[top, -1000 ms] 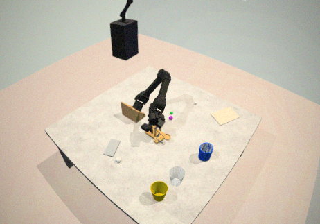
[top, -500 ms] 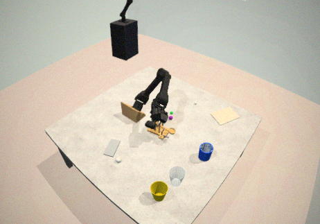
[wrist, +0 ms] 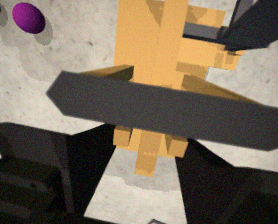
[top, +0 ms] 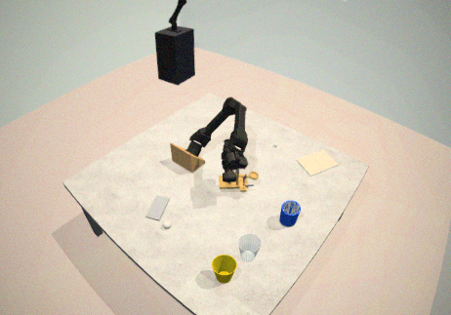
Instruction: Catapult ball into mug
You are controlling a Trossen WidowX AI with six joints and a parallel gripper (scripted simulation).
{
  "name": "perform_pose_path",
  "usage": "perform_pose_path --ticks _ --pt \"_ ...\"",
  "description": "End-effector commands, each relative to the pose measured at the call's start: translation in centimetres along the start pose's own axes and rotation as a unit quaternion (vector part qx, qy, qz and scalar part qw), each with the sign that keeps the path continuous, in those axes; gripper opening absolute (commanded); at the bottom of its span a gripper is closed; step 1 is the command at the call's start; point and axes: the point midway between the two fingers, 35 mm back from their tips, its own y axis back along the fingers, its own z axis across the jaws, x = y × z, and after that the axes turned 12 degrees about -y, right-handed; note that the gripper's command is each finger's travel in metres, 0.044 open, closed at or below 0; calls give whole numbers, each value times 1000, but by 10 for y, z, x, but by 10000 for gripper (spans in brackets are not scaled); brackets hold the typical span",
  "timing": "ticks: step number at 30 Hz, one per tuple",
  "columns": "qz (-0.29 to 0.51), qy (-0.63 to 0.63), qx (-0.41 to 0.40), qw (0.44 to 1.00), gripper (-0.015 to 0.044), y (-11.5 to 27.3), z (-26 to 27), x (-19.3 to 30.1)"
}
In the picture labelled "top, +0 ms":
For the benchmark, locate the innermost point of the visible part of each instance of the blue cup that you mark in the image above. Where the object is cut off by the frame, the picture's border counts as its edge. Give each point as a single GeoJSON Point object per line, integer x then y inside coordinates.
{"type": "Point", "coordinates": [289, 213]}

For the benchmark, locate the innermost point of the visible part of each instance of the white ball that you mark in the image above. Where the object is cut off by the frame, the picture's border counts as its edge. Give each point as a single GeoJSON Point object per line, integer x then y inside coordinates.
{"type": "Point", "coordinates": [167, 224]}

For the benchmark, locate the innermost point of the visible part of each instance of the olive yellow cup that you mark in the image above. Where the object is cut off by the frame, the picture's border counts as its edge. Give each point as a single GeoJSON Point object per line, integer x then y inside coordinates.
{"type": "Point", "coordinates": [224, 267]}

